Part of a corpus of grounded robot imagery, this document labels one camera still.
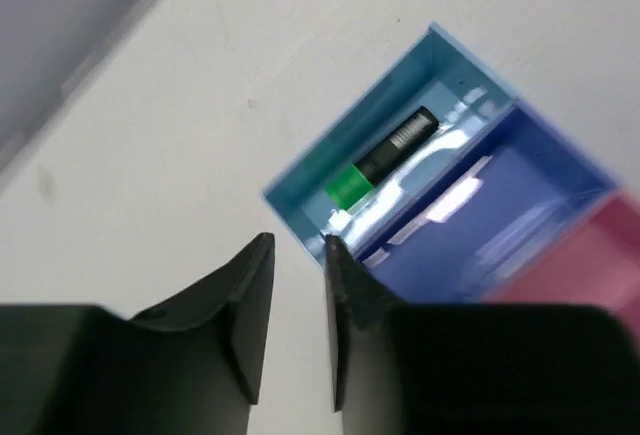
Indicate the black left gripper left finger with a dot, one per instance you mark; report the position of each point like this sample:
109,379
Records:
191,364

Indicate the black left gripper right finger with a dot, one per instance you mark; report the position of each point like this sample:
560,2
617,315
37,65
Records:
366,389

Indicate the green cap black highlighter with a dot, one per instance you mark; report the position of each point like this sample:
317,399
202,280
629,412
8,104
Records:
366,173

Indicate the dark blue drawer container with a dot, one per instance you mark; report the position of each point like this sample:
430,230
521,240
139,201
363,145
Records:
499,204

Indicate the light blue drawer container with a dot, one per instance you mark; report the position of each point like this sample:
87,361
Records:
437,72

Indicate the pink drawer container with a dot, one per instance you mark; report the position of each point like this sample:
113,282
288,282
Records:
595,263

